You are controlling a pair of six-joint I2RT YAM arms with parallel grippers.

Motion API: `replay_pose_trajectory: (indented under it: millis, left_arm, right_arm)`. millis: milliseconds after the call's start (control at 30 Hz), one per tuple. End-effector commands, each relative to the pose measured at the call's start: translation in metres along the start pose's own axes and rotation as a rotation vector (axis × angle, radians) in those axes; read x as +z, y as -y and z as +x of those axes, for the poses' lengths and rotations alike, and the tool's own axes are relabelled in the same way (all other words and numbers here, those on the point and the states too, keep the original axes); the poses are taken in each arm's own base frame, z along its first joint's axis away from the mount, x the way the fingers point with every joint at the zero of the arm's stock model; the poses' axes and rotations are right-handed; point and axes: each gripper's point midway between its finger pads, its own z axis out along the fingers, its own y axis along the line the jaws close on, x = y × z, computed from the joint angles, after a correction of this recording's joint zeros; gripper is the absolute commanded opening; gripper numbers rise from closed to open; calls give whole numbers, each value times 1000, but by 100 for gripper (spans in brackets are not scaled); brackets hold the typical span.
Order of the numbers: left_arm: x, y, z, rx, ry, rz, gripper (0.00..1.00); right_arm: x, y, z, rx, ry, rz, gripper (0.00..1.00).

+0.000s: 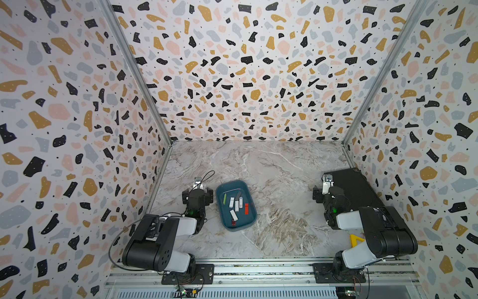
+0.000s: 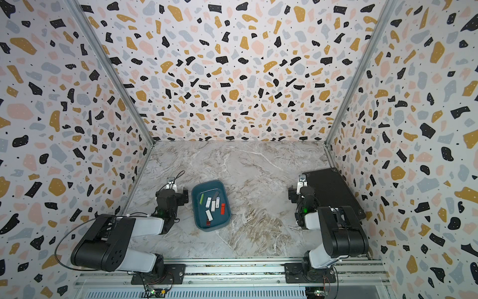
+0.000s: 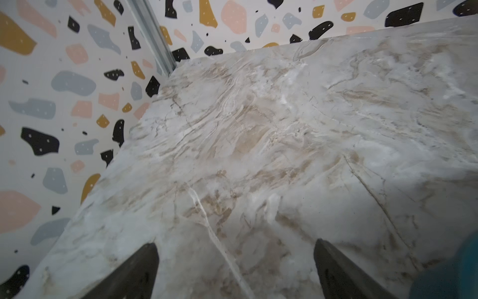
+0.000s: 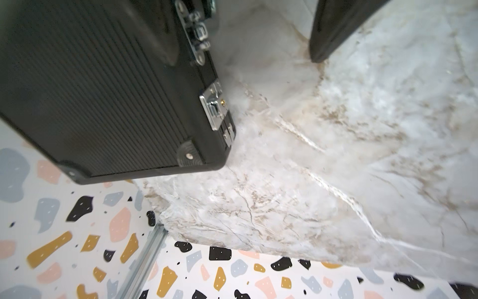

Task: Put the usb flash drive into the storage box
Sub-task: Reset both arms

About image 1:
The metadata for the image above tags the black flat plate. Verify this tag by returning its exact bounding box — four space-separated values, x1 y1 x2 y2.
324 168 384 212

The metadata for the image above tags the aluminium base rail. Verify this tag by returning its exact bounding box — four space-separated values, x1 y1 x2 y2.
106 257 426 299

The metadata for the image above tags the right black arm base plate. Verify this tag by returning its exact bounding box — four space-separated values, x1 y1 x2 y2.
312 263 366 284

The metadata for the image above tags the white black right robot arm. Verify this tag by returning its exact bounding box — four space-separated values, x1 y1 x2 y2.
312 173 418 276

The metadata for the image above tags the teal plastic storage box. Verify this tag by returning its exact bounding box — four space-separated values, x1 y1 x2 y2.
216 180 257 232

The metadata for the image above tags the yellow triangular plastic piece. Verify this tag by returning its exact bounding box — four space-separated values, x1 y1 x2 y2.
349 234 365 247

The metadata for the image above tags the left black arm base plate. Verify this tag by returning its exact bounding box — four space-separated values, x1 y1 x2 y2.
161 264 215 285

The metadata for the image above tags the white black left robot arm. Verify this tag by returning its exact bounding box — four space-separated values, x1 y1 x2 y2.
121 176 214 276

